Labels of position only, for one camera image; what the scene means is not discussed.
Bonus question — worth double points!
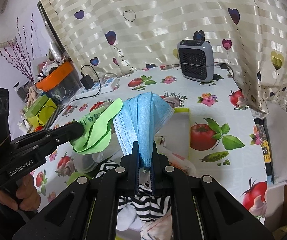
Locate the white glove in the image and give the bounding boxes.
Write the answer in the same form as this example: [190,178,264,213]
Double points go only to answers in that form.
[116,203,142,231]

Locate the black charger with cable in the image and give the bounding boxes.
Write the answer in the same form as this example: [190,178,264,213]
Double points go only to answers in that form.
[54,64,101,120]

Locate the white cloth over edge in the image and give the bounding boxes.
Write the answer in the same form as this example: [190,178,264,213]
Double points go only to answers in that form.
[255,102,287,185]

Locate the black white striped sock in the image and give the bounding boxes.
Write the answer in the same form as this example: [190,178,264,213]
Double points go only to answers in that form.
[93,160,172,222]

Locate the person's left hand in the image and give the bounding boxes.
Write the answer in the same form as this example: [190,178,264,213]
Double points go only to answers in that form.
[0,174,41,211]

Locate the yellow-green rimmed white box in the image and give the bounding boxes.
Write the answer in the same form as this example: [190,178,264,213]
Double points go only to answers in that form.
[154,108,191,160]

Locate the green microfiber cloth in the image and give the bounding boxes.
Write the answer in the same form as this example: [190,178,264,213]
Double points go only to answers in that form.
[70,98,123,155]

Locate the orange snack packet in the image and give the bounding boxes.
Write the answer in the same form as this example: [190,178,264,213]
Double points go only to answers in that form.
[157,145,197,177]

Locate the fruit-print tablecloth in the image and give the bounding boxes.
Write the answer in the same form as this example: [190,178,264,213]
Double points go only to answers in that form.
[30,65,269,225]

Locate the blue surgical mask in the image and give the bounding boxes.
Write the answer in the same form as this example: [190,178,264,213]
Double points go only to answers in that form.
[113,92,174,169]

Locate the green jar lid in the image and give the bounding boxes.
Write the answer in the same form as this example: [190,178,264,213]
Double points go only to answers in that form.
[66,172,92,186]

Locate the purple decorative twigs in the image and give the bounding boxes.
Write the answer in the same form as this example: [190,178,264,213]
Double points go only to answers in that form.
[0,14,35,82]

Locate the orange plastic tray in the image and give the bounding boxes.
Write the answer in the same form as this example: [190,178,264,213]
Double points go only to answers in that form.
[35,61,74,92]

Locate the green yellow boxes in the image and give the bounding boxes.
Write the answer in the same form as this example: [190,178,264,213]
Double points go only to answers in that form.
[24,95,57,128]

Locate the grey portable fan heater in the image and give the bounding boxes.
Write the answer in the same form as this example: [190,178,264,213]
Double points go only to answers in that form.
[177,40,214,83]

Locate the cream heart-pattern curtain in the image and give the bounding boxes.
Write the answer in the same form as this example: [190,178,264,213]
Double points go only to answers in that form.
[40,0,287,118]

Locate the clear storage bin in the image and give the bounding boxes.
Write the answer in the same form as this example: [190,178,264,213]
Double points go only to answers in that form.
[45,71,81,105]

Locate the white blue power strip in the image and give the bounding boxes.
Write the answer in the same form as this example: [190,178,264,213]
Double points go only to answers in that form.
[75,77,120,99]

